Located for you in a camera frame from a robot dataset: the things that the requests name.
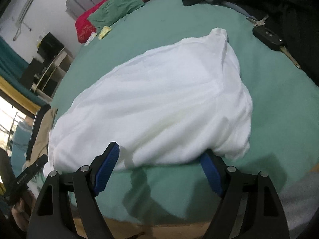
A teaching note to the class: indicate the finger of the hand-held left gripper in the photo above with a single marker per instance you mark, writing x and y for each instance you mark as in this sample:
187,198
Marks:
30,170

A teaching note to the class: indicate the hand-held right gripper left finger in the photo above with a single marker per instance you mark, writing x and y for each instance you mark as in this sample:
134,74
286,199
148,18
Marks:
106,169

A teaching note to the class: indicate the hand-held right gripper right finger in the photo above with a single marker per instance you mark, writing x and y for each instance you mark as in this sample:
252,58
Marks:
211,174

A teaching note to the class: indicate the white hooded jacket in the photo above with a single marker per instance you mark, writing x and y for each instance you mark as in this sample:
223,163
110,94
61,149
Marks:
154,99

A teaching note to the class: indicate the pile of black clothes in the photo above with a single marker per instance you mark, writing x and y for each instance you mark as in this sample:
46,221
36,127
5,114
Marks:
274,0

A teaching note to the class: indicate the person's left hand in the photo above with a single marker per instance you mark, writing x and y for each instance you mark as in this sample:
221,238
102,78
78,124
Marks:
22,211

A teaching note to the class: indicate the light blue printed blanket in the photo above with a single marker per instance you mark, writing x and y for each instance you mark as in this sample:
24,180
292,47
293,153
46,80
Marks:
21,139

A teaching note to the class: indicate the tablet with silver edge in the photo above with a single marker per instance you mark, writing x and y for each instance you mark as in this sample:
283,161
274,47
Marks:
37,129

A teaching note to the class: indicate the beige cloth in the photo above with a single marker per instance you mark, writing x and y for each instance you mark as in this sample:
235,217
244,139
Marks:
47,129

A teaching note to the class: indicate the yellow curtain strip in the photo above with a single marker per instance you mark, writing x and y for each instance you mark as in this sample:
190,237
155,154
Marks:
15,90

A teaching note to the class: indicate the person's light grey clothing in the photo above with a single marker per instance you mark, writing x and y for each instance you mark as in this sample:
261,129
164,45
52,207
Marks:
301,209

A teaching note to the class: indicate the white desk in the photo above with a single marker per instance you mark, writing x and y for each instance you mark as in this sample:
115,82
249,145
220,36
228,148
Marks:
53,69

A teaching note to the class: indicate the teal curtain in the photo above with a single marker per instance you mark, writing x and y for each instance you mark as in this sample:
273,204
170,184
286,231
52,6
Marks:
12,64

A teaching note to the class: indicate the white and green packet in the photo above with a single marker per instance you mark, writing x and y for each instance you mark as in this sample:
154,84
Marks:
90,38

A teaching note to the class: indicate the yellow packet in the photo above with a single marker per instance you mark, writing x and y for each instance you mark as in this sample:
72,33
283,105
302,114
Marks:
105,32

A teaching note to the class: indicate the red patterned pillow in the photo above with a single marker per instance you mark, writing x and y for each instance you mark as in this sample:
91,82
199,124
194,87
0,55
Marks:
84,27

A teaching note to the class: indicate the black car key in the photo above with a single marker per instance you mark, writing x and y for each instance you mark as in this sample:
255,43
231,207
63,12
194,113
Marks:
268,36

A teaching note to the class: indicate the silver keys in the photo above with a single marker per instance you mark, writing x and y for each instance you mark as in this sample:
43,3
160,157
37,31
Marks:
258,22

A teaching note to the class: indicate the green pillow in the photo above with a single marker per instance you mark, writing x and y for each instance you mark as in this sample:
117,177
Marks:
117,7

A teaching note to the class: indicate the white air conditioner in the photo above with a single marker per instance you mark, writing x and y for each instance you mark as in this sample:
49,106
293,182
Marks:
28,3

